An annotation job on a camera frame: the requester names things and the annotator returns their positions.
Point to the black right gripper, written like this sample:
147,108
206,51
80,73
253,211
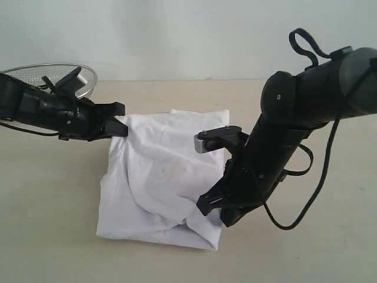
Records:
245,185

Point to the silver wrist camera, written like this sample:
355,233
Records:
67,86
230,138

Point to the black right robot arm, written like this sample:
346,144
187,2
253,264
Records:
292,107

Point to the metal wire mesh basket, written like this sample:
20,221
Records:
32,74

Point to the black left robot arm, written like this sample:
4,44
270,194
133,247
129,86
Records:
68,116

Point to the white t-shirt red logo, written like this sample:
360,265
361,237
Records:
155,177

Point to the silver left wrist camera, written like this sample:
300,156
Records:
67,86

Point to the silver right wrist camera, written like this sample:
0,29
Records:
230,138

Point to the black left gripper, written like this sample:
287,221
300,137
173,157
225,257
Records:
93,121

